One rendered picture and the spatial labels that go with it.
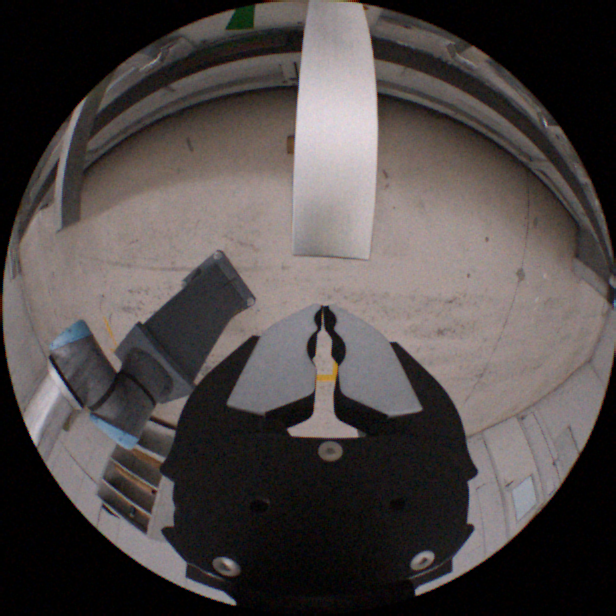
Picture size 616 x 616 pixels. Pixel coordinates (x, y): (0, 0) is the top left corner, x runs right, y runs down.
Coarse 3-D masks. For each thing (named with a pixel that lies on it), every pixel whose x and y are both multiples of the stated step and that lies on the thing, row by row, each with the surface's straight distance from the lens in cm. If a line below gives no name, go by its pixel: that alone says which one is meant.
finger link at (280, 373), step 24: (312, 312) 11; (264, 336) 10; (288, 336) 10; (312, 336) 10; (264, 360) 8; (288, 360) 8; (240, 384) 8; (264, 384) 8; (288, 384) 7; (312, 384) 7; (240, 408) 7; (264, 408) 7; (288, 408) 7; (312, 408) 8
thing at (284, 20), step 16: (288, 0) 35; (304, 0) 35; (208, 16) 37; (224, 16) 37; (256, 16) 38; (272, 16) 37; (288, 16) 37; (304, 16) 37; (368, 16) 37; (176, 32) 40; (192, 32) 40; (208, 32) 40; (224, 32) 40; (240, 32) 40
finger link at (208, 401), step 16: (256, 336) 10; (240, 352) 9; (224, 368) 8; (240, 368) 8; (208, 384) 8; (224, 384) 8; (192, 400) 8; (208, 400) 7; (224, 400) 7; (192, 416) 7; (208, 416) 7; (224, 416) 7; (240, 416) 7; (256, 416) 7; (176, 432) 7; (192, 432) 7; (208, 432) 7; (224, 432) 7; (240, 432) 6; (256, 432) 7; (176, 448) 7; (192, 448) 7; (176, 464) 7; (256, 512) 6
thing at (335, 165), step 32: (320, 0) 17; (320, 32) 12; (352, 32) 13; (320, 64) 10; (352, 64) 10; (320, 96) 9; (352, 96) 9; (320, 128) 8; (352, 128) 9; (320, 160) 8; (352, 160) 8; (320, 192) 8; (352, 192) 8; (320, 224) 8; (352, 224) 8; (320, 256) 8; (352, 256) 8
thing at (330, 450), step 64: (256, 448) 6; (320, 448) 6; (384, 448) 6; (192, 512) 6; (320, 512) 5; (384, 512) 5; (448, 512) 6; (192, 576) 6; (256, 576) 5; (320, 576) 5; (384, 576) 6
